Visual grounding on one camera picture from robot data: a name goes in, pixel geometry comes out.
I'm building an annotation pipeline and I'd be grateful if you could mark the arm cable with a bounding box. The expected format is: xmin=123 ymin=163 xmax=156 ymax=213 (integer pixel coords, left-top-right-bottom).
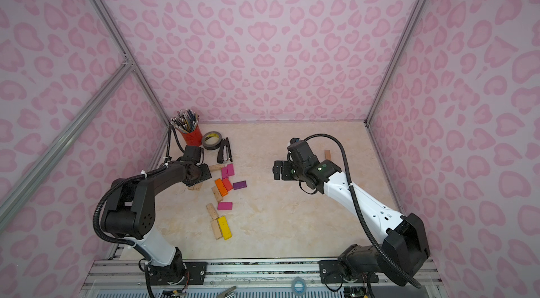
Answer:
xmin=303 ymin=133 xmax=423 ymax=290
xmin=165 ymin=124 xmax=186 ymax=164

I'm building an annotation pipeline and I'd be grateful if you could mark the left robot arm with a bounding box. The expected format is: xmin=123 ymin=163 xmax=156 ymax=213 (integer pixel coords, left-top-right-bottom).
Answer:
xmin=92 ymin=146 xmax=211 ymax=285

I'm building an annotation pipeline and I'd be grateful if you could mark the black tape roll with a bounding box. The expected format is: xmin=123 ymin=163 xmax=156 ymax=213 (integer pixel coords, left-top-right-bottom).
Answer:
xmin=202 ymin=131 xmax=223 ymax=150

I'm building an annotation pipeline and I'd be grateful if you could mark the red pencil cup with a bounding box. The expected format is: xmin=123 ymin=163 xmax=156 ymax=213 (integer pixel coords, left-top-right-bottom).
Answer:
xmin=181 ymin=125 xmax=203 ymax=146

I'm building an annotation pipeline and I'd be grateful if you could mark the black stapler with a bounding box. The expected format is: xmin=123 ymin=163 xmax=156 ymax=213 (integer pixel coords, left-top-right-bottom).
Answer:
xmin=217 ymin=137 xmax=233 ymax=164

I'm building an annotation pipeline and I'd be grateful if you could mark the magenta block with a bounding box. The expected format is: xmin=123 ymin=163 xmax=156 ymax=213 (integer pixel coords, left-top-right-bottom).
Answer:
xmin=217 ymin=202 xmax=233 ymax=211
xmin=226 ymin=164 xmax=235 ymax=177
xmin=221 ymin=167 xmax=229 ymax=179

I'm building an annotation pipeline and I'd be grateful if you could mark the red block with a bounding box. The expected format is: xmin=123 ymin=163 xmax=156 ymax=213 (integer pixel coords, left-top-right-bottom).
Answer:
xmin=222 ymin=178 xmax=233 ymax=191

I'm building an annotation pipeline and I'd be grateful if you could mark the wooden block top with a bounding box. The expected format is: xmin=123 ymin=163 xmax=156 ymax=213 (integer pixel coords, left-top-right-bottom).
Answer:
xmin=209 ymin=164 xmax=223 ymax=171

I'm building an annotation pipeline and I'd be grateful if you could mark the bundle of coloured pencils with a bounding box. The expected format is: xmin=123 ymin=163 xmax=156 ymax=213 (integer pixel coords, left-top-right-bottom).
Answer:
xmin=170 ymin=109 xmax=200 ymax=134

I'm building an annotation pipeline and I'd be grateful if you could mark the magenta block upper right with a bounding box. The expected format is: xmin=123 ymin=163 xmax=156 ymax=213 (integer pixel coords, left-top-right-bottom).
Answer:
xmin=226 ymin=164 xmax=235 ymax=177

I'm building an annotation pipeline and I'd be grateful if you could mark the magenta block upper left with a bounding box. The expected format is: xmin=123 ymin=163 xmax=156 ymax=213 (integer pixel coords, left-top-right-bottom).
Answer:
xmin=221 ymin=167 xmax=229 ymax=179

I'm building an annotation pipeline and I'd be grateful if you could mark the wooden block beside orange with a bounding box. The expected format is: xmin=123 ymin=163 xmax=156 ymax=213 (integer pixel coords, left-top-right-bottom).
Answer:
xmin=212 ymin=186 xmax=223 ymax=203

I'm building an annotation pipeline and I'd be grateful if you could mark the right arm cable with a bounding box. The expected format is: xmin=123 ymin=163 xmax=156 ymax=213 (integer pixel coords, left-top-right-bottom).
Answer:
xmin=303 ymin=133 xmax=423 ymax=290

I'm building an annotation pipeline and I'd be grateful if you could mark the wooden block beside yellow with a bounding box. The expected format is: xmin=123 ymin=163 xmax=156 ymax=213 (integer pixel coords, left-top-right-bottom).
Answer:
xmin=211 ymin=219 xmax=223 ymax=240

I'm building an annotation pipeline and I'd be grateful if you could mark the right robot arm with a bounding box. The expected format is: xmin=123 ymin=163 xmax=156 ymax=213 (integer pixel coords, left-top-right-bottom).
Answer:
xmin=272 ymin=135 xmax=430 ymax=289

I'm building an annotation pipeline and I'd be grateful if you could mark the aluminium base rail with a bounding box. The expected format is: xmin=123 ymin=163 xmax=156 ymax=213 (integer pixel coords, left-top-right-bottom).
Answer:
xmin=79 ymin=258 xmax=447 ymax=297

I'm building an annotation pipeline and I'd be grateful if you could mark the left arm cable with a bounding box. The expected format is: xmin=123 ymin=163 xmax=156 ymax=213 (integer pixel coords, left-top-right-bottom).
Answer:
xmin=165 ymin=124 xmax=186 ymax=164

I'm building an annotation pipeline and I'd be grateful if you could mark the purple block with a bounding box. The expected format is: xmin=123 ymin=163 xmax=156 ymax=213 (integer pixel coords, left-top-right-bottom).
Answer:
xmin=233 ymin=181 xmax=247 ymax=190

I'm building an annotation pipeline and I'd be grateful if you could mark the magenta block lower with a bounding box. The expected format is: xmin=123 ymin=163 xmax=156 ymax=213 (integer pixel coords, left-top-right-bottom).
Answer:
xmin=217 ymin=202 xmax=233 ymax=211

